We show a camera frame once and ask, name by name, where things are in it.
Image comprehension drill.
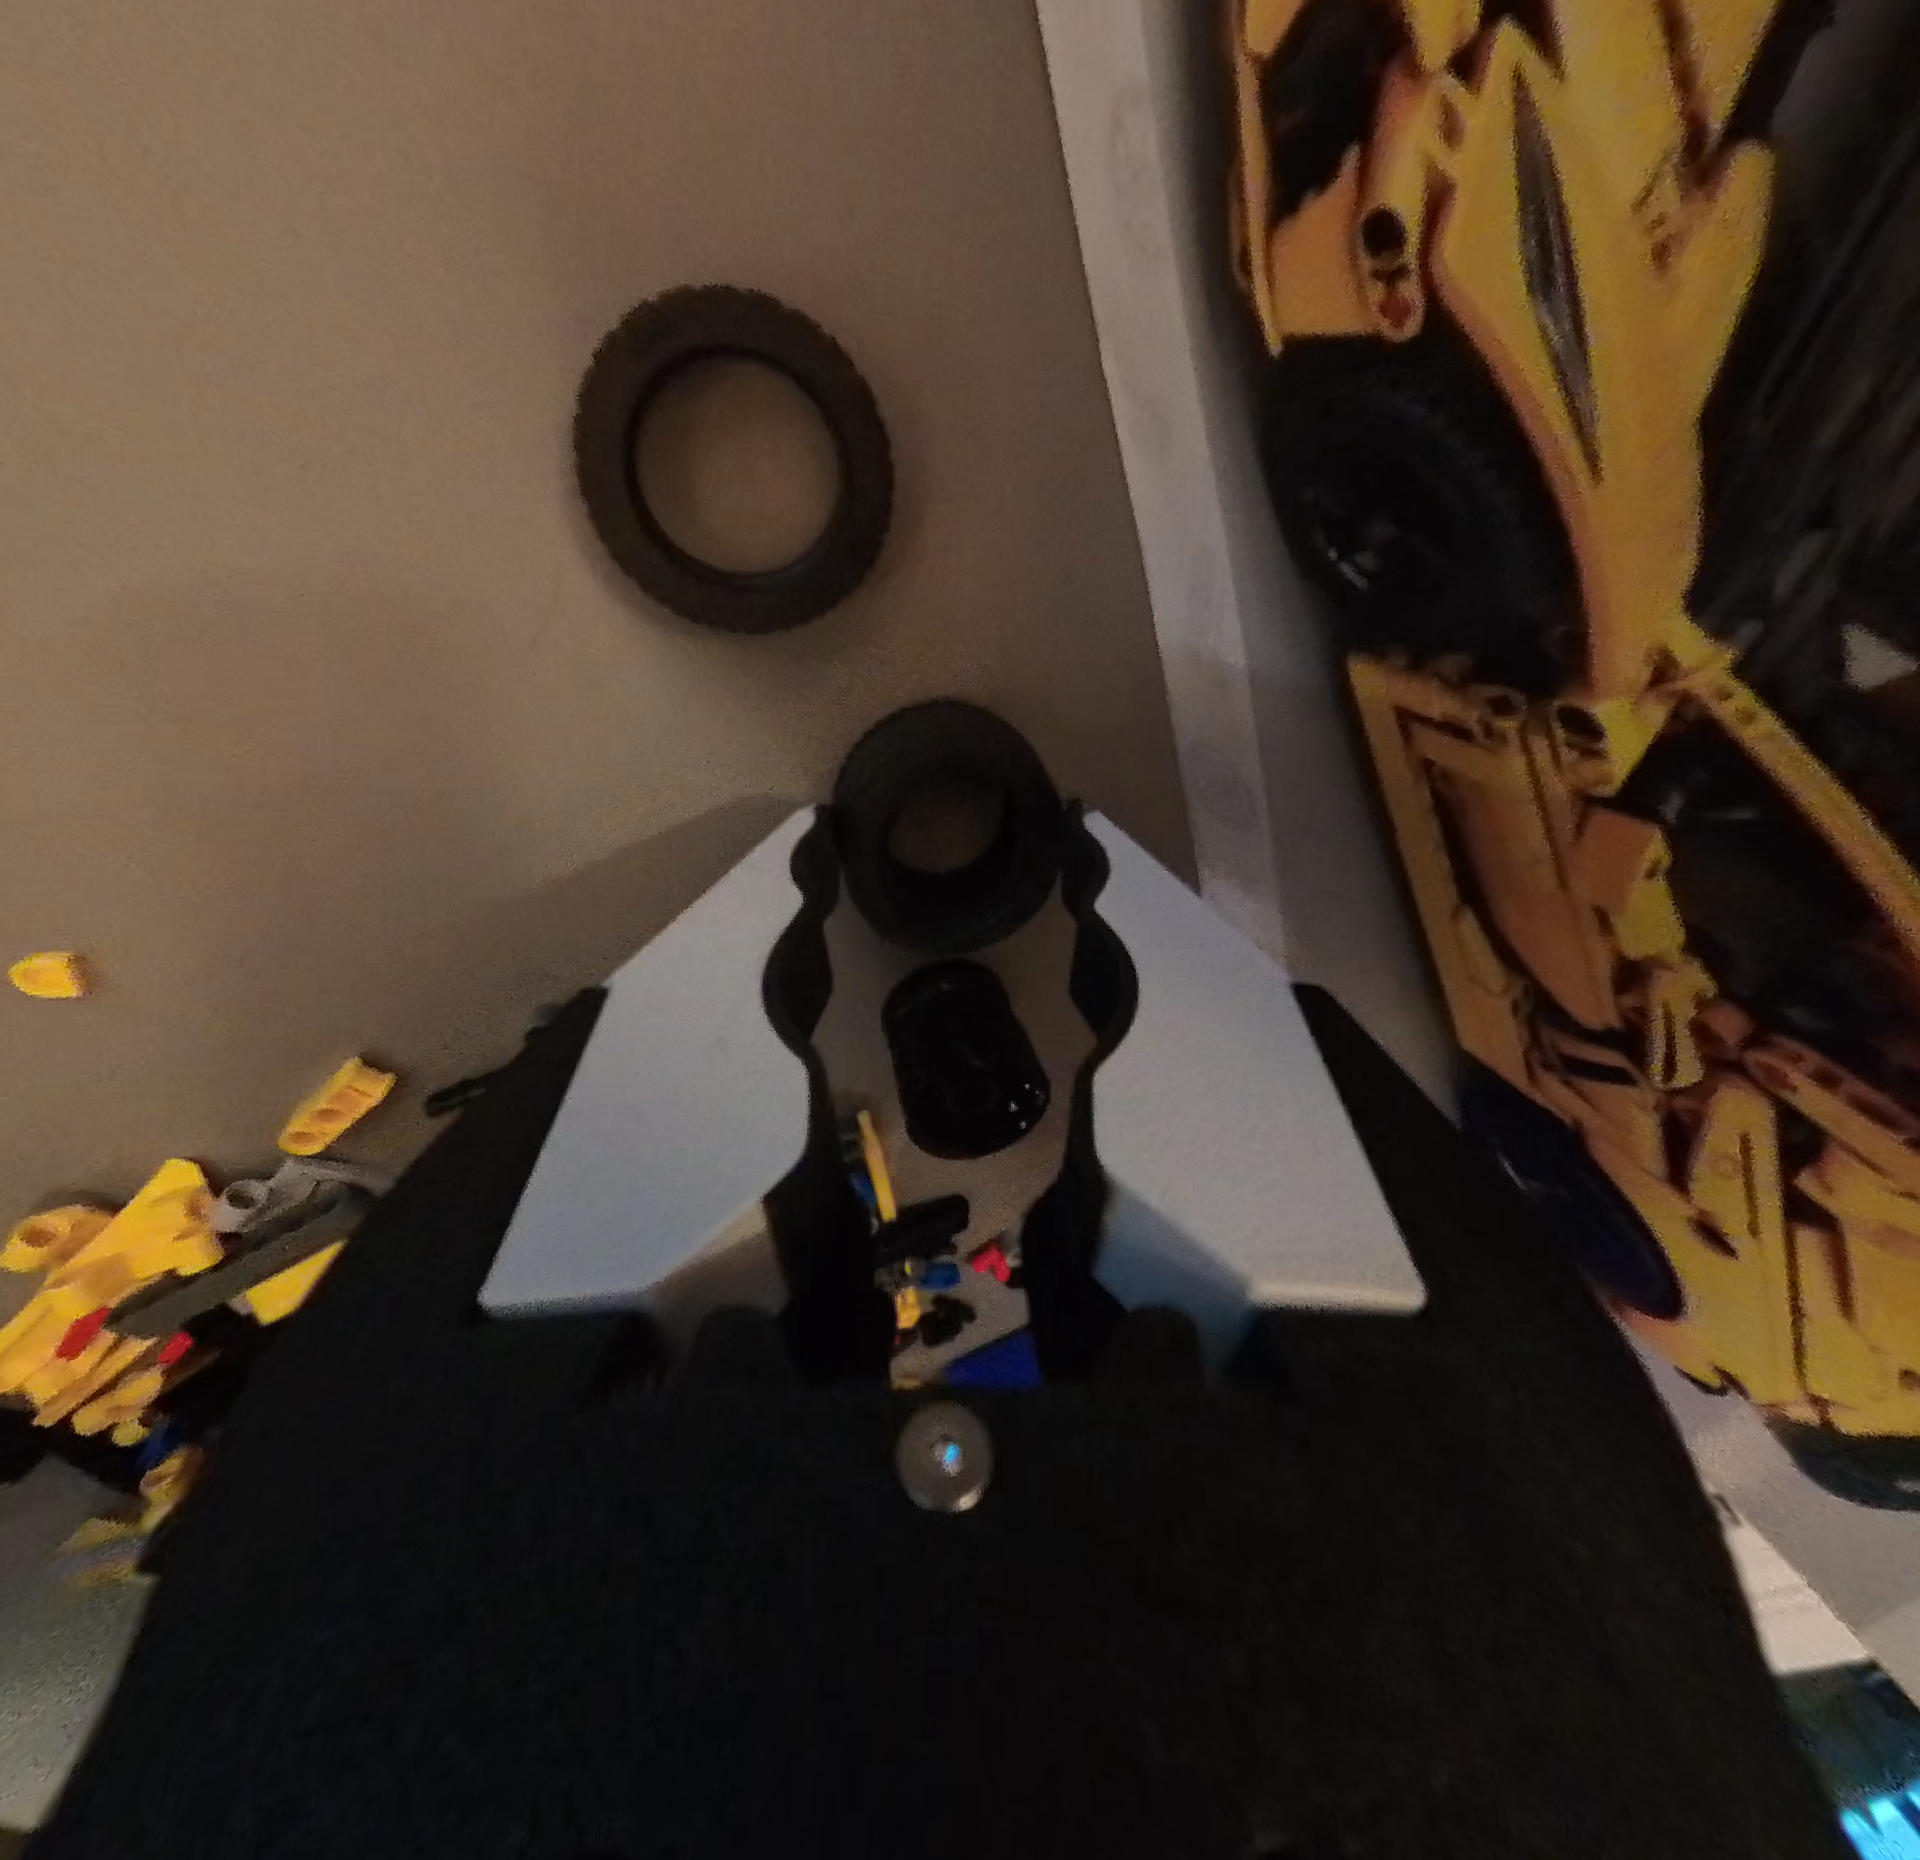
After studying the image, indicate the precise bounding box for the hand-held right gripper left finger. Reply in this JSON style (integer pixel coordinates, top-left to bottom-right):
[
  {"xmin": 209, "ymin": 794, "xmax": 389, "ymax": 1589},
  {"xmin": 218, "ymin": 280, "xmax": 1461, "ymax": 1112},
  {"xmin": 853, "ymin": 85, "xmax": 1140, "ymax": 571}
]
[{"xmin": 480, "ymin": 805, "xmax": 864, "ymax": 1385}]

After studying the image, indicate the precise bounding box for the small yellow brick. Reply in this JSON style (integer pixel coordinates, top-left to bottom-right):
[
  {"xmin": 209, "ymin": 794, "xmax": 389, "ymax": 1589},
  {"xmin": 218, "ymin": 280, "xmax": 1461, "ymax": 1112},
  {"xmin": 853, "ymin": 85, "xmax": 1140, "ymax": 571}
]
[{"xmin": 280, "ymin": 1057, "xmax": 401, "ymax": 1159}]

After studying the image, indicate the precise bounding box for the blue plastic bin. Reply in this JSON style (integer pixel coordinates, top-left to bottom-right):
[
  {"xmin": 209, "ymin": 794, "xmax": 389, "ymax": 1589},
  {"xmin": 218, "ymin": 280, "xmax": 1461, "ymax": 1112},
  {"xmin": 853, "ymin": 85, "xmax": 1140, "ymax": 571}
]
[{"xmin": 1786, "ymin": 1664, "xmax": 1920, "ymax": 1860}]

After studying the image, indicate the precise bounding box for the grey desk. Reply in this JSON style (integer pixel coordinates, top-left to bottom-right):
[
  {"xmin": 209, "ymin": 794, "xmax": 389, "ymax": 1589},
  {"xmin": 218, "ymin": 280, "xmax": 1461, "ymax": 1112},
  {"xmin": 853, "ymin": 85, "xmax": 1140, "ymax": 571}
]
[{"xmin": 0, "ymin": 0, "xmax": 1920, "ymax": 1833}]

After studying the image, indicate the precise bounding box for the black toy wheel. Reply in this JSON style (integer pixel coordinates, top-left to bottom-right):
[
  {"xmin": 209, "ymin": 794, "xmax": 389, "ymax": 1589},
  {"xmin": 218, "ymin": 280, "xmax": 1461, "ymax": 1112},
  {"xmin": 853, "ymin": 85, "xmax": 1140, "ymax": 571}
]
[
  {"xmin": 574, "ymin": 285, "xmax": 896, "ymax": 633},
  {"xmin": 878, "ymin": 960, "xmax": 1051, "ymax": 1162},
  {"xmin": 834, "ymin": 697, "xmax": 1071, "ymax": 954}
]

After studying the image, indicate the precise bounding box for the white booklet yellow car picture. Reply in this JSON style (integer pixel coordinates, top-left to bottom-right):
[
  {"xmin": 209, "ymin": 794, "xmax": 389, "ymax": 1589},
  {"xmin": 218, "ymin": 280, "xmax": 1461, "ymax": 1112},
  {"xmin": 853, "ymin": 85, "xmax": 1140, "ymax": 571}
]
[{"xmin": 1027, "ymin": 0, "xmax": 1920, "ymax": 1680}]

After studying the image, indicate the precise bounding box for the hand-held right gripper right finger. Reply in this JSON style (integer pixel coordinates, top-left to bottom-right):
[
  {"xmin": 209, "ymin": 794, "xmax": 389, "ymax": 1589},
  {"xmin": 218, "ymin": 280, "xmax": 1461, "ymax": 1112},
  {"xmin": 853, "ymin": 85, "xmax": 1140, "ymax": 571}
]
[{"xmin": 1027, "ymin": 801, "xmax": 1427, "ymax": 1385}]

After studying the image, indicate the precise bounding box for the pile of toy bricks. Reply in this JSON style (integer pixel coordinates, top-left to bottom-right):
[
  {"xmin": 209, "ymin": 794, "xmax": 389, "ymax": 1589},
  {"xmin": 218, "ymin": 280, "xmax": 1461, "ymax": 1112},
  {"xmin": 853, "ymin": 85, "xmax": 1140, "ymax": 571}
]
[{"xmin": 0, "ymin": 1112, "xmax": 1051, "ymax": 1576}]

